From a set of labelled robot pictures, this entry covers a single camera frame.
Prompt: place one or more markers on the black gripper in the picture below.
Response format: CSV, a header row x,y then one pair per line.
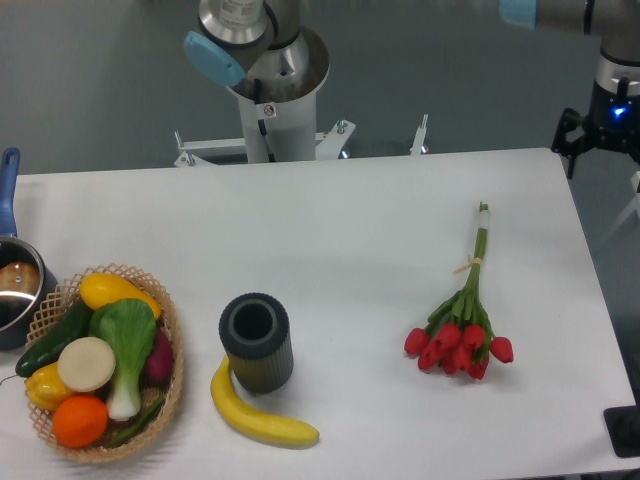
x,y
612,124

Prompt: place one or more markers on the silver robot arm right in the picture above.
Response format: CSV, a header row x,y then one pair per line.
x,y
615,23

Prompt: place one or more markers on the white stand leg right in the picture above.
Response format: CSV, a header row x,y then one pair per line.
x,y
628,218

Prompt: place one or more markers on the red tulip bouquet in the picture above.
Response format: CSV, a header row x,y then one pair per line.
x,y
458,335

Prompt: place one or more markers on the black device table corner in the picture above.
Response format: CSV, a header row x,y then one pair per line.
x,y
623,429

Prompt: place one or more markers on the dark grey ribbed vase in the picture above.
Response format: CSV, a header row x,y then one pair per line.
x,y
254,329

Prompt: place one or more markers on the yellow banana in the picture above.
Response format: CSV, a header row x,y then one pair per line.
x,y
253,423

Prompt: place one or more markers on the purple red onion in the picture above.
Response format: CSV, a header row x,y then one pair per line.
x,y
159,364

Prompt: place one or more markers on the green bok choy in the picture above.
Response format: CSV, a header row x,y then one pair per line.
x,y
128,326

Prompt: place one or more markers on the yellow squash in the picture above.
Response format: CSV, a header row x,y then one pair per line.
x,y
100,289

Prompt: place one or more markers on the green bean pod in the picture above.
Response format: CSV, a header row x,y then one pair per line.
x,y
139,425

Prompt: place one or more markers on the woven wicker basket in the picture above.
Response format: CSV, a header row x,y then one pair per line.
x,y
164,396

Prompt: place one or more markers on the dark green cucumber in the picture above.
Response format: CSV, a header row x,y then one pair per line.
x,y
73,325

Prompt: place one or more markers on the beige round disc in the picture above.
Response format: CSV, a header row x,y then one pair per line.
x,y
86,364

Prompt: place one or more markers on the orange fruit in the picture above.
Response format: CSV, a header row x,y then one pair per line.
x,y
79,421

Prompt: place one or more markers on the yellow bell pepper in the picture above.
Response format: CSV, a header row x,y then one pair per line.
x,y
45,389

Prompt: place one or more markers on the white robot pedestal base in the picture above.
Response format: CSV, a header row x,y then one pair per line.
x,y
272,132

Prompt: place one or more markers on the blue handled saucepan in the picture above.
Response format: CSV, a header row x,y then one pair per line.
x,y
25,278

